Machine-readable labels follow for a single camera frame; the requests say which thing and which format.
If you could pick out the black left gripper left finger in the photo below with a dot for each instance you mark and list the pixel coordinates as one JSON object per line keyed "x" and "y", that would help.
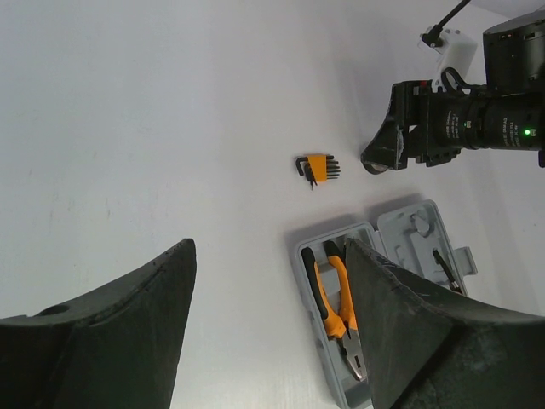
{"x": 117, "y": 346}

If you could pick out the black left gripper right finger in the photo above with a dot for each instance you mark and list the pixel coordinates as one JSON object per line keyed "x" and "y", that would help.
{"x": 425, "y": 346}

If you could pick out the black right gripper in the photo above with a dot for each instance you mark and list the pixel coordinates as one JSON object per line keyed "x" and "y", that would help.
{"x": 430, "y": 127}

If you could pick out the black electrical tape roll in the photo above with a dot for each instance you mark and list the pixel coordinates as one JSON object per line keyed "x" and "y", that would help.
{"x": 375, "y": 169}

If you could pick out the orange hex key set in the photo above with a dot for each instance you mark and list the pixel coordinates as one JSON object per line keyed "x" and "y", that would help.
{"x": 317, "y": 168}

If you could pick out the grey plastic tool case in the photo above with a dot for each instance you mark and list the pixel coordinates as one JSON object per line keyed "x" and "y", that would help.
{"x": 406, "y": 236}

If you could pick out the orange tape measure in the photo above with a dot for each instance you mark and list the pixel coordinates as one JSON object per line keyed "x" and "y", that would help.
{"x": 452, "y": 283}

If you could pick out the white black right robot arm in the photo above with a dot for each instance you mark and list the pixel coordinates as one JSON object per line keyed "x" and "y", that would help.
{"x": 512, "y": 98}

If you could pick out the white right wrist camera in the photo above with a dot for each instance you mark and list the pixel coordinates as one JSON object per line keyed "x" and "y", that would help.
{"x": 455, "y": 50}

